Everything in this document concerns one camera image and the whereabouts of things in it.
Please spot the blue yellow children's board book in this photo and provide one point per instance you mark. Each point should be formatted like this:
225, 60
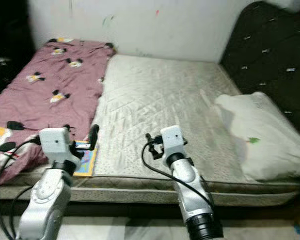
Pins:
87, 162

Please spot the purple cartoon mouse blanket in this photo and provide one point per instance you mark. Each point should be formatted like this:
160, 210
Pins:
45, 95

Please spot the white quilted dotted mattress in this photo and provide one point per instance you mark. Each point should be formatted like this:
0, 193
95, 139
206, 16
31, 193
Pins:
160, 90

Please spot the black bag with white logo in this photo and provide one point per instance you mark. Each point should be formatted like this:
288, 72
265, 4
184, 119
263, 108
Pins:
10, 50

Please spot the dark tufted headboard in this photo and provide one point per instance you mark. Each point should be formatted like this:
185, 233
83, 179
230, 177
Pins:
270, 55

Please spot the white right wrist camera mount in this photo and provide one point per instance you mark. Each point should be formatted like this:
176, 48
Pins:
174, 139

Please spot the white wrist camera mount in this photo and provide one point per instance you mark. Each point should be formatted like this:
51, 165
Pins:
57, 145
174, 139

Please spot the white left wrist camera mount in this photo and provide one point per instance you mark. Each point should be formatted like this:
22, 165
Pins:
57, 145

